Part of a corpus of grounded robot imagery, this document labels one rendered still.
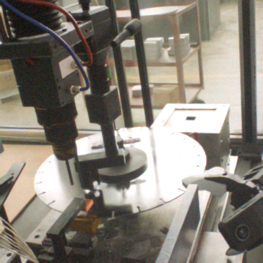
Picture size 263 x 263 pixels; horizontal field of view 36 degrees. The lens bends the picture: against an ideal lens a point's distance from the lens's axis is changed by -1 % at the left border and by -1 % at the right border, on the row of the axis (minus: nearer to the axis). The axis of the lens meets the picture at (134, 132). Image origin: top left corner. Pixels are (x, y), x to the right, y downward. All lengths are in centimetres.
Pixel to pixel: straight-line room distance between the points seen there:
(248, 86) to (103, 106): 56
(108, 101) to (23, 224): 51
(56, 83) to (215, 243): 42
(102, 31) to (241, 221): 33
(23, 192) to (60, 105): 66
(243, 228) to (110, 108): 26
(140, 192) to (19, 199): 52
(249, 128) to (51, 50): 76
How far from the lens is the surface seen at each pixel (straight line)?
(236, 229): 57
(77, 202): 64
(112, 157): 67
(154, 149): 82
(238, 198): 64
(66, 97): 54
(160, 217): 79
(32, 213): 108
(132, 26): 64
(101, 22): 60
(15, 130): 150
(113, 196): 69
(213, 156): 101
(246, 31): 106
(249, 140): 116
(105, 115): 63
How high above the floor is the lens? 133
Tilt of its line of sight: 25 degrees down
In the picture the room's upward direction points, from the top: 9 degrees counter-clockwise
